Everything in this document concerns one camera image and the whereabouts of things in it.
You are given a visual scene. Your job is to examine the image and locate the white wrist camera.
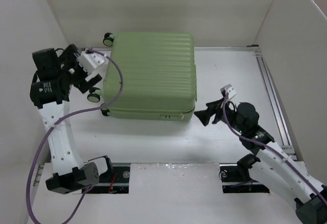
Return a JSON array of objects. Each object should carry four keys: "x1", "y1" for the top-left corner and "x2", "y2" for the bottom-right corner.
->
[
  {"x1": 220, "y1": 84, "x2": 237, "y2": 101},
  {"x1": 77, "y1": 51, "x2": 105, "y2": 76}
]

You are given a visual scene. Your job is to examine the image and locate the aluminium rail right side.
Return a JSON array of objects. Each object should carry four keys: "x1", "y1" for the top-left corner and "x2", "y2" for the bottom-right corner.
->
[{"x1": 254, "y1": 46, "x2": 298, "y2": 161}]

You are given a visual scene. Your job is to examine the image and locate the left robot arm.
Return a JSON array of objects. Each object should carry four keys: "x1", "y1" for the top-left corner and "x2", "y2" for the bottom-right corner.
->
[{"x1": 30, "y1": 44, "x2": 114, "y2": 194}]

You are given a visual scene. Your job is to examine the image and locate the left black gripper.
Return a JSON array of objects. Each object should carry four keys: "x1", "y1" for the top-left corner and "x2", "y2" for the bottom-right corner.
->
[{"x1": 58, "y1": 45, "x2": 101, "y2": 92}]

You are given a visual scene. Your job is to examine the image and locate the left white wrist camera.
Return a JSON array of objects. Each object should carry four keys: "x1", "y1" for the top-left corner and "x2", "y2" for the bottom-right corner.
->
[{"x1": 77, "y1": 51, "x2": 105, "y2": 76}]

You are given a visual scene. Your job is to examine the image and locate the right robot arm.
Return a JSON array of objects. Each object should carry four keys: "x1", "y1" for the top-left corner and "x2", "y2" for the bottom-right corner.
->
[{"x1": 194, "y1": 98, "x2": 326, "y2": 223}]

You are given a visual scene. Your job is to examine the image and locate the green suitcase blue lining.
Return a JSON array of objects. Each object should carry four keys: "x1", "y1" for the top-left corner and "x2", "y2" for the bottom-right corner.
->
[{"x1": 87, "y1": 32, "x2": 197, "y2": 122}]

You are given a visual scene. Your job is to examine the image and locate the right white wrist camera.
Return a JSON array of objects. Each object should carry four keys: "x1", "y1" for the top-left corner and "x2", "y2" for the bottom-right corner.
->
[{"x1": 220, "y1": 84, "x2": 237, "y2": 101}]

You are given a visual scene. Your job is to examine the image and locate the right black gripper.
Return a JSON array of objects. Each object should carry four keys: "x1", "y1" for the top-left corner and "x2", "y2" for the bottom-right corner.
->
[{"x1": 193, "y1": 97, "x2": 245, "y2": 134}]

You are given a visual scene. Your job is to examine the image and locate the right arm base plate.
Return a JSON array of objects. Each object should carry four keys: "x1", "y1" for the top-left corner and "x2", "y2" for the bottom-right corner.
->
[{"x1": 219, "y1": 163, "x2": 270, "y2": 194}]

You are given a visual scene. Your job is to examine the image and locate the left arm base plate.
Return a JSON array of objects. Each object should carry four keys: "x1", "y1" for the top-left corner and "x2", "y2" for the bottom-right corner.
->
[{"x1": 87, "y1": 164, "x2": 130, "y2": 194}]

